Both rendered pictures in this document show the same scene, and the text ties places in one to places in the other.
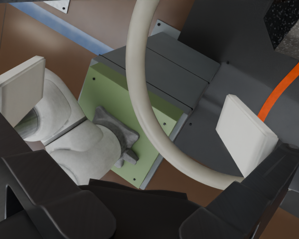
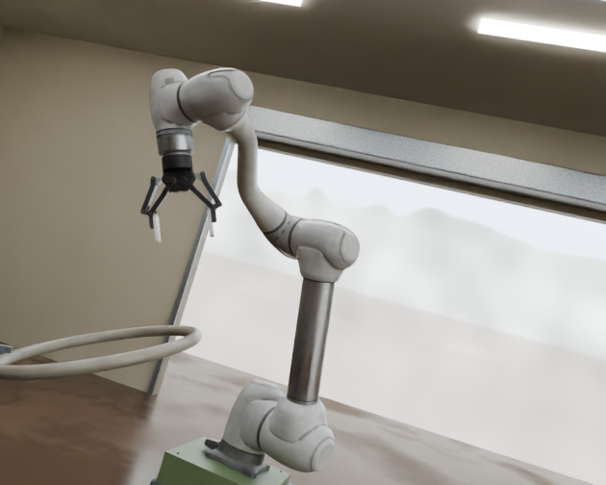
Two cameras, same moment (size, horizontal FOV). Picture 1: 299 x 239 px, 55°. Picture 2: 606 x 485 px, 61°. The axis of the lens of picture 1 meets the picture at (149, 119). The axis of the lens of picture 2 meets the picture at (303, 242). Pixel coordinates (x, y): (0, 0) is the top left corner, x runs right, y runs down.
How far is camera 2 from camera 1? 1.29 m
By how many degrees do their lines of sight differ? 69
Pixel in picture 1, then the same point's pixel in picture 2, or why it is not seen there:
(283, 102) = not seen: outside the picture
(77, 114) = (264, 432)
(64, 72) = not seen: outside the picture
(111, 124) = (236, 456)
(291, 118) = not seen: outside the picture
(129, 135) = (215, 452)
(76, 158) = (254, 393)
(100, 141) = (239, 423)
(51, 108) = (280, 408)
